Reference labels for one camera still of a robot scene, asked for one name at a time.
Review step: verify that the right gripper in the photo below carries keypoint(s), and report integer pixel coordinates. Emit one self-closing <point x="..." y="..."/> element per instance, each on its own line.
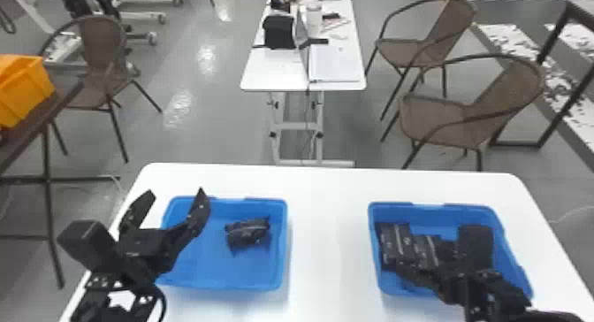
<point x="452" y="279"/>

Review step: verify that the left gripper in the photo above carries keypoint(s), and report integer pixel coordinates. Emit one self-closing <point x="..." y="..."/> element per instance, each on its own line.
<point x="141" y="252"/>

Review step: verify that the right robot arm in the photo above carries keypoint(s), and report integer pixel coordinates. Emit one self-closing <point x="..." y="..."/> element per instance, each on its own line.
<point x="510" y="303"/>

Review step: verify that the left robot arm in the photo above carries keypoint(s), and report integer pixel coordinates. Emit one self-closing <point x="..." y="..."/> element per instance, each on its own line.
<point x="99" y="305"/>

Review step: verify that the black part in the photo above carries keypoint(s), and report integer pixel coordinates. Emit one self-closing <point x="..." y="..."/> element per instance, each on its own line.
<point x="401" y="247"/>
<point x="248" y="232"/>

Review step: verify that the blue tray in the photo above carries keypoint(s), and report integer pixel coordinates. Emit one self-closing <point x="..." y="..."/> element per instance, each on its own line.
<point x="218" y="268"/>
<point x="436" y="217"/>

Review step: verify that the brown wicker chair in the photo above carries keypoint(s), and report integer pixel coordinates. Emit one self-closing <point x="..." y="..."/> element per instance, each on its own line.
<point x="99" y="49"/>
<point x="445" y="119"/>
<point x="427" y="49"/>

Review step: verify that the dark side table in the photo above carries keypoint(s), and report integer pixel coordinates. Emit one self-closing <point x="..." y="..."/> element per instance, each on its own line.
<point x="28" y="124"/>

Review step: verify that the white side table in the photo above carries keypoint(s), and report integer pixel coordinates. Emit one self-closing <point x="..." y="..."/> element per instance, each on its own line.
<point x="287" y="68"/>

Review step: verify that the yellow crate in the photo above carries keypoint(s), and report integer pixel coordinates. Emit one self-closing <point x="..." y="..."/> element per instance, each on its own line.
<point x="21" y="89"/>

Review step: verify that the black bag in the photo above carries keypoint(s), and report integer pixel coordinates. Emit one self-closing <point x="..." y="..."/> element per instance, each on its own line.
<point x="278" y="32"/>

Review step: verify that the white container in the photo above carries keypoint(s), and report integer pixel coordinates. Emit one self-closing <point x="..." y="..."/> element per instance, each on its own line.
<point x="314" y="18"/>

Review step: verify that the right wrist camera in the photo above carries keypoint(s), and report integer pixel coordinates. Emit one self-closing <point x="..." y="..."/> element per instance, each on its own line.
<point x="476" y="244"/>

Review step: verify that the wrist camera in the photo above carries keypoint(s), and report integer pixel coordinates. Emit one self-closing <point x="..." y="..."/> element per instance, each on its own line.
<point x="86" y="245"/>
<point x="476" y="244"/>

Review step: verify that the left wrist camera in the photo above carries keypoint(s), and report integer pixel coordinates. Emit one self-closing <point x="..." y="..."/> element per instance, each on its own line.
<point x="86" y="245"/>

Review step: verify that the black frame table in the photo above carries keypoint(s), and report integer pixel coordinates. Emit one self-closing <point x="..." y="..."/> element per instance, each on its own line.
<point x="564" y="73"/>

